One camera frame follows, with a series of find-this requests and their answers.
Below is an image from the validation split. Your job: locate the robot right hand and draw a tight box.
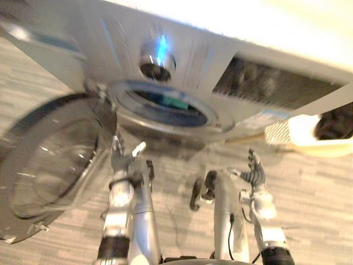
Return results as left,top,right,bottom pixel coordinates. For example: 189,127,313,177
239,148,268,192

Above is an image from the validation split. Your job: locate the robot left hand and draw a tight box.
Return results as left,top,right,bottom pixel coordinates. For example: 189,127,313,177
109,134,147,182

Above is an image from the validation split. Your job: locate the cream plastic laundry basket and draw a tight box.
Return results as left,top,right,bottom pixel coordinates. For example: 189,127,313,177
264,106,353,158

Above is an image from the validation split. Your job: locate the round glass washing machine door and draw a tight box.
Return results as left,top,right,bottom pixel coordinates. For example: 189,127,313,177
0,92,119,245

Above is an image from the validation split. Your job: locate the dark clothes pile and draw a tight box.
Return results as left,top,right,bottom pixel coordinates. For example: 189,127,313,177
314,106,353,140

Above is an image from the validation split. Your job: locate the chrome washing machine dial knob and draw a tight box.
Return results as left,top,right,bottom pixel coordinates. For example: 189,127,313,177
138,41,177,82

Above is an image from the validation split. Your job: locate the silver front-load washing machine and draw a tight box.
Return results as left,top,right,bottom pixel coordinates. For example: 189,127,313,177
0,0,353,157

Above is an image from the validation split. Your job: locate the robot left foot dark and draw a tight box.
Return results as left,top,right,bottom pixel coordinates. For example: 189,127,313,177
128,159,155,189

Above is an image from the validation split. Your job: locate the robot foot dark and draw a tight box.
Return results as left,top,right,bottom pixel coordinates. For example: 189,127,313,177
189,170,219,212
128,159,155,189

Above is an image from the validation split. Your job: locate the robot right leg silver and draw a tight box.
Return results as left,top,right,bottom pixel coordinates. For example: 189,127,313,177
213,170,250,262

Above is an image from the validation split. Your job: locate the robot leg silver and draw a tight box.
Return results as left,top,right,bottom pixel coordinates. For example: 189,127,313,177
213,170,250,262
128,178,164,265

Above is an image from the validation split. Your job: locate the robot right foot dark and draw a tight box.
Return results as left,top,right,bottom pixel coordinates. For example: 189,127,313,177
189,170,219,212

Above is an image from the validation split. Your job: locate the robot left leg silver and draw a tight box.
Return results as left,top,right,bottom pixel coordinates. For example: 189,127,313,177
128,178,164,265

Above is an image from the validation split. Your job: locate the teal garment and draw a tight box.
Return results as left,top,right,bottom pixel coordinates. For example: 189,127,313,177
162,95,190,110

